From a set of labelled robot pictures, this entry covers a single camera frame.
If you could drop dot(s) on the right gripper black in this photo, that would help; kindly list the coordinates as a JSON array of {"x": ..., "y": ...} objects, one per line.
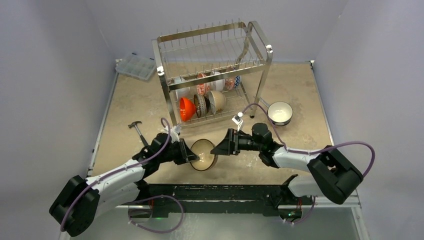
[{"x": 233, "y": 141}]

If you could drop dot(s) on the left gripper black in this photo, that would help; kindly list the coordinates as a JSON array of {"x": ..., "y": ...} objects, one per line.
[{"x": 185, "y": 154}]

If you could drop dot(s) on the beige bowl brown rim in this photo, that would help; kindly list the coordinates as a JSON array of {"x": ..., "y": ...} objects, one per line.
[{"x": 202, "y": 148}]

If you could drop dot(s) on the white bowl brown outside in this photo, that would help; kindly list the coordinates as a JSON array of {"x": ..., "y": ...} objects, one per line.
[{"x": 217, "y": 101}]

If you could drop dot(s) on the beige bowl dark patterned outside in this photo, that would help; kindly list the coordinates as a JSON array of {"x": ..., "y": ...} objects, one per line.
[{"x": 202, "y": 105}]

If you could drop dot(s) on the orange white floral bowl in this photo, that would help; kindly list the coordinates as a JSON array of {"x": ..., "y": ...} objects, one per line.
[{"x": 203, "y": 88}]

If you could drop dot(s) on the orange diamond pattern bowl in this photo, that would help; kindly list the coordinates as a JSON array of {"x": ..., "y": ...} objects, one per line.
[{"x": 232, "y": 83}]

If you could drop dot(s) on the stainless steel dish rack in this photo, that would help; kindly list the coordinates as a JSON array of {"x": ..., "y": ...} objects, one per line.
[{"x": 185, "y": 59}]

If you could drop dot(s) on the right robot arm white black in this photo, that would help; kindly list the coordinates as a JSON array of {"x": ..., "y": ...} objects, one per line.
[{"x": 332, "y": 175}]

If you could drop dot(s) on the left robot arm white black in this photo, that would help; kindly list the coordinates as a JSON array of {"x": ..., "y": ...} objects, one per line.
[{"x": 83, "y": 199}]

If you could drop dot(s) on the white bowl teal outside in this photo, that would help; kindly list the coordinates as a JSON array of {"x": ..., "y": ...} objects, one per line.
[{"x": 280, "y": 113}]

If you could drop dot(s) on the black hammer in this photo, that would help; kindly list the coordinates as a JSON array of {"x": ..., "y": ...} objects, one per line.
[{"x": 135, "y": 126}]

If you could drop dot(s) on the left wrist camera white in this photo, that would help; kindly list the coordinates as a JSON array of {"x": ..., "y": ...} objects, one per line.
[{"x": 174, "y": 129}]

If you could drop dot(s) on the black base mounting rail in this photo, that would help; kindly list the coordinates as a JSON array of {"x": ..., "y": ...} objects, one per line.
[{"x": 268, "y": 200}]

